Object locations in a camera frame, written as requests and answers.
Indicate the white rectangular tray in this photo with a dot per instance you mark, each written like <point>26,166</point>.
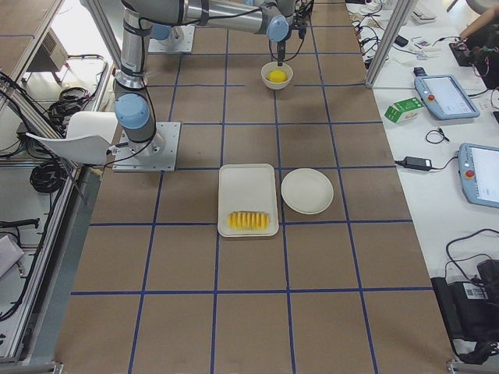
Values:
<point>247,187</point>

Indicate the sliced orange pieces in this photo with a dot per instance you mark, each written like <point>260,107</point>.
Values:
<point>248,220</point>

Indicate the yellow lemon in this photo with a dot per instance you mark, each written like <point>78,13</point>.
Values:
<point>277,76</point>

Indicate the near teach pendant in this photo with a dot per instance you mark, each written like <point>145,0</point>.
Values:
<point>478,170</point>

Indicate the black phone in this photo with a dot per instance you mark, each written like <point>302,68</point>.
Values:
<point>401,41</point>

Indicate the far teach pendant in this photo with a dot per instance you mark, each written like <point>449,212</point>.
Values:
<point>444,97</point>

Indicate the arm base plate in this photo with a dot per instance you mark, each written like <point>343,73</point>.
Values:
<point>160,154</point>
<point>185,46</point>

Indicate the white plastic chair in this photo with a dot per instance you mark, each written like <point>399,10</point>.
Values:
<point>88,136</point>

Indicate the white shallow plate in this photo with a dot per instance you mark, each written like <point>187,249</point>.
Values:
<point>307,191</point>

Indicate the green white carton box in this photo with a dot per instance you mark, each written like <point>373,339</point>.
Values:
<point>402,111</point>

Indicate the black device on table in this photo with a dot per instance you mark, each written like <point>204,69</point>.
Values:
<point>470,311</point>

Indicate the beige ceramic bowl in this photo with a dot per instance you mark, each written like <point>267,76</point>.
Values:
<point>272,66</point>

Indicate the aluminium frame post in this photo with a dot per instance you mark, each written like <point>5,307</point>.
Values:
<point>401,10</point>

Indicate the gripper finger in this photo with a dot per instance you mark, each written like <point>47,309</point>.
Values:
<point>280,53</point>

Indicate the black power adapter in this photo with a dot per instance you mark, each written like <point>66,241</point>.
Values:
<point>418,163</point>

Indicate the teach pendant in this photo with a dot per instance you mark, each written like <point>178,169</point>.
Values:
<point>444,97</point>
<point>478,170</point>

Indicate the person forearm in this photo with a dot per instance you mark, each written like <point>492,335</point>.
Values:
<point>483,20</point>

